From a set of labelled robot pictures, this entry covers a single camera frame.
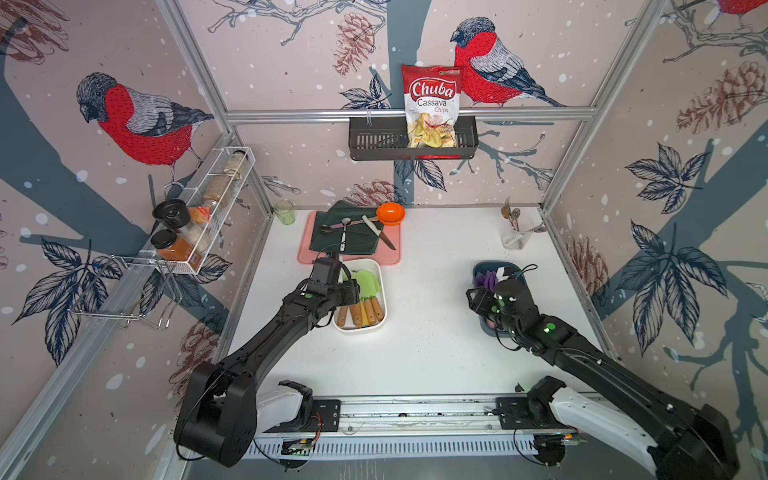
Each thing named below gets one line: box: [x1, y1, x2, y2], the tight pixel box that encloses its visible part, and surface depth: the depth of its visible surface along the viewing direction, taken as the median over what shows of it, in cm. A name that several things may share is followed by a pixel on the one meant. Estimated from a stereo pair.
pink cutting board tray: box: [298, 211, 401, 265], surface depth 112 cm
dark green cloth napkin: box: [309, 200, 384, 255], surface depth 116 cm
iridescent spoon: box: [320, 220, 365, 233], surface depth 116 cm
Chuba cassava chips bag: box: [402, 64, 463, 149], surface depth 85 cm
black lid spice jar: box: [152, 198, 191, 229], surface depth 63 cm
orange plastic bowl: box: [376, 202, 406, 226], surface depth 116 cm
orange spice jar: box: [151, 229, 202, 270], surface depth 62 cm
